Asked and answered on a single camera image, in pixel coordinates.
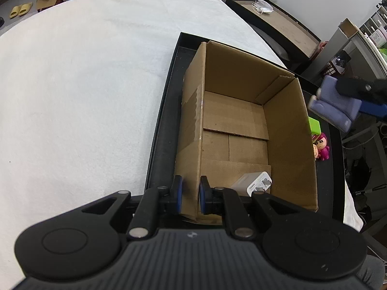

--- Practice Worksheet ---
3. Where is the black tray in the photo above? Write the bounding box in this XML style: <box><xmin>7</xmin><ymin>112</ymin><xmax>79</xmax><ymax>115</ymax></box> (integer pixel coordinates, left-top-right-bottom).
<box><xmin>144</xmin><ymin>32</ymin><xmax>345</xmax><ymax>228</ymax></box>

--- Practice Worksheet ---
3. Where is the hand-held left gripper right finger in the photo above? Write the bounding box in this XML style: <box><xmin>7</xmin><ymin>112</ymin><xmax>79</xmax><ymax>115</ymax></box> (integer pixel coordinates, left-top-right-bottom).
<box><xmin>199</xmin><ymin>175</ymin><xmax>305</xmax><ymax>240</ymax></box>

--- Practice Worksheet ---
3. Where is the grey desk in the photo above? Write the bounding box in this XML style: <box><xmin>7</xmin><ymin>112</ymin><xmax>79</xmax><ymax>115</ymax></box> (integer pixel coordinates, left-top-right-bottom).
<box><xmin>302</xmin><ymin>17</ymin><xmax>387</xmax><ymax>83</ymax></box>

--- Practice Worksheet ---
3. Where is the white plug charger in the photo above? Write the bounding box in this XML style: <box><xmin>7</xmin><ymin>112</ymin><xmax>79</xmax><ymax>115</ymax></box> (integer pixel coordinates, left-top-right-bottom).
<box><xmin>231</xmin><ymin>171</ymin><xmax>273</xmax><ymax>197</ymax></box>

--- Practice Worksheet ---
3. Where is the black framed brown board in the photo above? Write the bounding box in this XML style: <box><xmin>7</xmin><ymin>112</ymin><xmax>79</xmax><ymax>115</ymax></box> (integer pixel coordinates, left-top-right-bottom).
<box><xmin>226</xmin><ymin>0</ymin><xmax>322</xmax><ymax>65</ymax></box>

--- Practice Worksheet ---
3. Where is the black bag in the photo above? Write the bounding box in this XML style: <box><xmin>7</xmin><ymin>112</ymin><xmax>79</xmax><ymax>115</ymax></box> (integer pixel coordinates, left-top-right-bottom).
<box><xmin>345</xmin><ymin>154</ymin><xmax>371</xmax><ymax>194</ymax></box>

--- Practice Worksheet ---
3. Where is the pink figure toy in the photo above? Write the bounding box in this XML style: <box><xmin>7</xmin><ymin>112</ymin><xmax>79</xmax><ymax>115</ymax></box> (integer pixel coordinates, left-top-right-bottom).
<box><xmin>312</xmin><ymin>132</ymin><xmax>331</xmax><ymax>161</ymax></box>

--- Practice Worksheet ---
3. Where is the grey chair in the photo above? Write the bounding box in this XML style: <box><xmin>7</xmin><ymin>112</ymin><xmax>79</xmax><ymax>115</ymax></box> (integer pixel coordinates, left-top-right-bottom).
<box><xmin>251</xmin><ymin>23</ymin><xmax>291</xmax><ymax>63</ymax></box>

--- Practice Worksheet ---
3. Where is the grey drawer organiser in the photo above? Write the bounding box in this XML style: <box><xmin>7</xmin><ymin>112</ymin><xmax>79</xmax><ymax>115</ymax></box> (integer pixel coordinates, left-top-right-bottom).
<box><xmin>359</xmin><ymin>5</ymin><xmax>387</xmax><ymax>46</ymax></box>

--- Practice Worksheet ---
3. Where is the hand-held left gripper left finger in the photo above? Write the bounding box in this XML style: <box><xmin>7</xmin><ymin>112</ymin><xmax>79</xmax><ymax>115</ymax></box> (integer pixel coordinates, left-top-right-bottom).
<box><xmin>79</xmin><ymin>174</ymin><xmax>184</xmax><ymax>240</ymax></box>

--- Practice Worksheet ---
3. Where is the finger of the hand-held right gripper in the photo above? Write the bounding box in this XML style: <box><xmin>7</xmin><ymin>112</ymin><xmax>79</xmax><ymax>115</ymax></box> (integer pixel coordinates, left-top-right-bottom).
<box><xmin>359</xmin><ymin>101</ymin><xmax>387</xmax><ymax>117</ymax></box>
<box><xmin>335</xmin><ymin>77</ymin><xmax>387</xmax><ymax>105</ymax></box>

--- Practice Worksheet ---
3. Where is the purple block toy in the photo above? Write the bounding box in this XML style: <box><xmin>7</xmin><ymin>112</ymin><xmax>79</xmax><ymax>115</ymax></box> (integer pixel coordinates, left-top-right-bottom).
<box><xmin>308</xmin><ymin>75</ymin><xmax>363</xmax><ymax>133</ymax></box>

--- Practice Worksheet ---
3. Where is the person's grey trouser leg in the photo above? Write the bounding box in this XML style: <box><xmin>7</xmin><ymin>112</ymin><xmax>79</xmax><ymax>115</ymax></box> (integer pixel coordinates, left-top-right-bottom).
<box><xmin>353</xmin><ymin>256</ymin><xmax>387</xmax><ymax>290</ymax></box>

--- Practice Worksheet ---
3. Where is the white face mask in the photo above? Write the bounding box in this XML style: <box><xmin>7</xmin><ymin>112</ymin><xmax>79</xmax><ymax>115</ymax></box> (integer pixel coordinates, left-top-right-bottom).
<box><xmin>251</xmin><ymin>0</ymin><xmax>275</xmax><ymax>15</ymax></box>

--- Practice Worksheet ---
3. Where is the green cube toy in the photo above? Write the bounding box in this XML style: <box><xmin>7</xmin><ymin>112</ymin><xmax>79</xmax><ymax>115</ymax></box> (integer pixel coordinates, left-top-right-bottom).
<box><xmin>308</xmin><ymin>116</ymin><xmax>322</xmax><ymax>136</ymax></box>

